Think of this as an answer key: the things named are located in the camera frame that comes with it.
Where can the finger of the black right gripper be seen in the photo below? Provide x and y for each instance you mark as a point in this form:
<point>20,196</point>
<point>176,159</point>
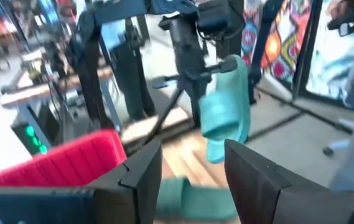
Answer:
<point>200,105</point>

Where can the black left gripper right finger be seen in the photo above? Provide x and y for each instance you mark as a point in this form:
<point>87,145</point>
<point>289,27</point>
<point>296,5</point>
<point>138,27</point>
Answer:
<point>257,193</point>

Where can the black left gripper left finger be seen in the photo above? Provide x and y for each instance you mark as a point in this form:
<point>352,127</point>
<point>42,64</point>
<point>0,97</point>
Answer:
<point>139,186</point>

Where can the green rubber slide sandal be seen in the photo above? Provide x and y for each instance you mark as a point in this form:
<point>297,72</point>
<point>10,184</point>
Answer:
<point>195,202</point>
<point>226,115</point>

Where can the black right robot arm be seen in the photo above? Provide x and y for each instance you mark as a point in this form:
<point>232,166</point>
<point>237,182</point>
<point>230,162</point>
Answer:
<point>217,18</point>

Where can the red plastic bin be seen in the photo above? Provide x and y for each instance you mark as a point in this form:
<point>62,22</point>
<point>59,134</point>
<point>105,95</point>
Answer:
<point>71,161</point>

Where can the office chair base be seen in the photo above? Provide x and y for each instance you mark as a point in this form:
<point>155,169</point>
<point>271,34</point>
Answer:
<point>335,146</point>

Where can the black box with green lights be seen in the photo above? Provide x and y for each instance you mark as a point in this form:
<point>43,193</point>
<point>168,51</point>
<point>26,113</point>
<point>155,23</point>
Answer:
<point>32,137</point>

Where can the white and teal panel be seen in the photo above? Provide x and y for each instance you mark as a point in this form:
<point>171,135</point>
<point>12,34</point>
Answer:
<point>329,62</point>

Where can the wooden table with grey legs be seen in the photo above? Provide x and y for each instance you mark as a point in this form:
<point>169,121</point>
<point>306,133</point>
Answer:
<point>40,91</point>

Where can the person's hand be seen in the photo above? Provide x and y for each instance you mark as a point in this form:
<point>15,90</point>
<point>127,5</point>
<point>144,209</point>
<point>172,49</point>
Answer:
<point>338,7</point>

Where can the black metal rig frame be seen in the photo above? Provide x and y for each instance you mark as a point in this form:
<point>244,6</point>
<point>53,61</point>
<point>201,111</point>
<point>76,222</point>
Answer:
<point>91,62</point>

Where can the colourful patterned wall art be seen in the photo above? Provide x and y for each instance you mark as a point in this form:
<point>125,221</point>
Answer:
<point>285,40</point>

